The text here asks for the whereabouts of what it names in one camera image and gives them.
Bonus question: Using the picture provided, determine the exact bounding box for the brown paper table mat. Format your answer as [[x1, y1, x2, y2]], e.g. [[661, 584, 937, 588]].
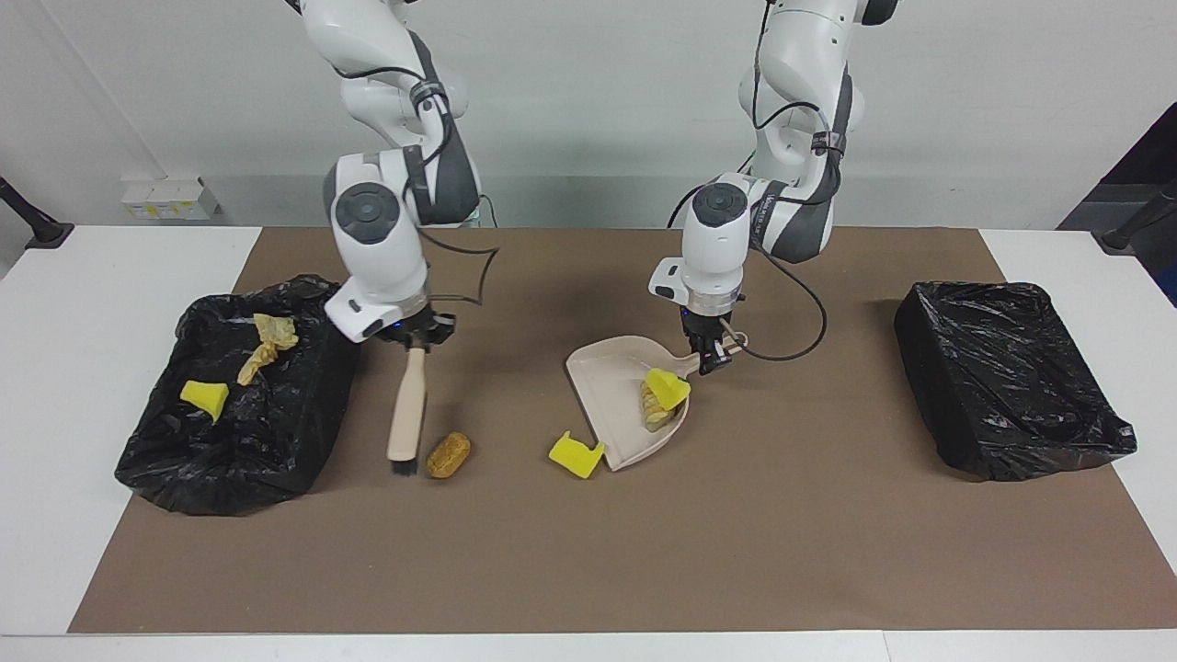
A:
[[69, 227, 1177, 635]]

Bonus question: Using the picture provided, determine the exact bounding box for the yellow sponge with green back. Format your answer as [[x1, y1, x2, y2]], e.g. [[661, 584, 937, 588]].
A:
[[644, 368, 691, 410]]

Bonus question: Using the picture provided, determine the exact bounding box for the pale torn bread piece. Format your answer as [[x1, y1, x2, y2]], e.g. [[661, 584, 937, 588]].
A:
[[237, 345, 280, 387]]

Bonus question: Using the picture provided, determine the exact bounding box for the notched yellow sponge piece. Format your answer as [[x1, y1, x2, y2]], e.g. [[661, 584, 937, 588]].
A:
[[549, 430, 608, 479]]

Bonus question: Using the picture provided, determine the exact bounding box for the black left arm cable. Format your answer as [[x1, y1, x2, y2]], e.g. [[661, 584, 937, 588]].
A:
[[667, 0, 828, 361]]

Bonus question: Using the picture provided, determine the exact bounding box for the white wall outlet box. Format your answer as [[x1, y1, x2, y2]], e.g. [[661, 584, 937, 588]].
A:
[[121, 177, 222, 222]]

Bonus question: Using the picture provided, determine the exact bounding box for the striped orange croissant roll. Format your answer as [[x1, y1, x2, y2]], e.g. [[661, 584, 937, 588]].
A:
[[640, 382, 686, 433]]

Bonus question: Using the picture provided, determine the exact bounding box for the dark background panel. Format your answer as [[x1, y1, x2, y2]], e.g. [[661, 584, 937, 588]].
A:
[[1057, 101, 1177, 304]]

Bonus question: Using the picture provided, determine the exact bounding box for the brown bread roll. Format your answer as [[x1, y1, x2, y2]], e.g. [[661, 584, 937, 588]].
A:
[[426, 432, 472, 480]]

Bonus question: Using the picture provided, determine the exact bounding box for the beige hand brush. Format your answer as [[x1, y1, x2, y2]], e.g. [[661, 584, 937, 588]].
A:
[[387, 345, 429, 476]]

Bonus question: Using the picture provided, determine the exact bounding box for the black bag lined bin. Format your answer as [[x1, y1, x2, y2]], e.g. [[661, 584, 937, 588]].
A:
[[894, 281, 1138, 482], [115, 274, 366, 516]]

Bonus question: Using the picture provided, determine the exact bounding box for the small yellow sponge chunk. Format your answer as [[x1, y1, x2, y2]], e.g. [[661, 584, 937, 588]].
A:
[[180, 380, 230, 423]]

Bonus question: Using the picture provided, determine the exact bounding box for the striped orange bread slice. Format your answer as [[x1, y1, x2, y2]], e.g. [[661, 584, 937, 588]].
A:
[[253, 314, 300, 352]]

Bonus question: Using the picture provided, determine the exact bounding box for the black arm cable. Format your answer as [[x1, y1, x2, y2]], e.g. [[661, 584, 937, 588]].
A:
[[667, 0, 828, 361], [331, 55, 502, 309]]

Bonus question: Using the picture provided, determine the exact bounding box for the beige plastic dustpan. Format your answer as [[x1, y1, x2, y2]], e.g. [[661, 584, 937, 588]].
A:
[[566, 333, 748, 473]]

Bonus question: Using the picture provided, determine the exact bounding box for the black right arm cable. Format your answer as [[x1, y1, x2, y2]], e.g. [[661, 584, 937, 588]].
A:
[[331, 55, 502, 309]]

